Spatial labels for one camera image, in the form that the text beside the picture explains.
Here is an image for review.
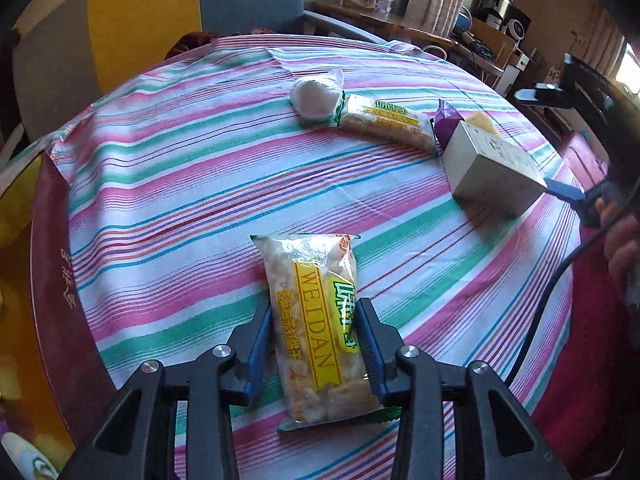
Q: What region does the person's right hand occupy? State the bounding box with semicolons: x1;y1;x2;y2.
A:
597;195;640;282

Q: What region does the black cable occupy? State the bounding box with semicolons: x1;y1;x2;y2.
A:
504;220;615;387

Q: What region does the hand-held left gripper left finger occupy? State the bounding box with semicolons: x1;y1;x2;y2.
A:
57;302;273;480

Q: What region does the yellow sponge cake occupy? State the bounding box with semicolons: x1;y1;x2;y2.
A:
465;114;502;138

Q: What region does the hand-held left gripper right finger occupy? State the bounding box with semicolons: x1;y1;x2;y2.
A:
357;297;571;480

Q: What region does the purple snack packet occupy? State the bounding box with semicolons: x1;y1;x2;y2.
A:
432;99;468;153

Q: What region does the striped tablecloth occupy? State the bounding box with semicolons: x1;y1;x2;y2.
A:
30;32;586;480

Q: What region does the white cake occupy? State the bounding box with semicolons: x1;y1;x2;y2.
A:
290;69;346;121

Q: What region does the yellow label snack packet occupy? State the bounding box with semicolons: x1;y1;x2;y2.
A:
334;92;437;155
250;232;401;433

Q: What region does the grey yellow blue armchair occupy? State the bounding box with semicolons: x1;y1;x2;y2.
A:
12;0;386;136

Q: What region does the cardboard box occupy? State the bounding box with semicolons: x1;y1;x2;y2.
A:
470;19;516;63

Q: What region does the silver appliance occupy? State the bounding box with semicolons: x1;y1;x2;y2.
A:
492;0;517;31

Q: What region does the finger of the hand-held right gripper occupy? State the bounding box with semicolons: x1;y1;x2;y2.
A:
544;177;609;227

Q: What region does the wooden sideboard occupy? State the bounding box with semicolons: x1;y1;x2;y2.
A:
310;1;506;78

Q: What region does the white box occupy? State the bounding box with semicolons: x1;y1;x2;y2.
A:
444;120;547;217

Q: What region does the dark red cloth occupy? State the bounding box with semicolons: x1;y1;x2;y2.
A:
165;30;221;61

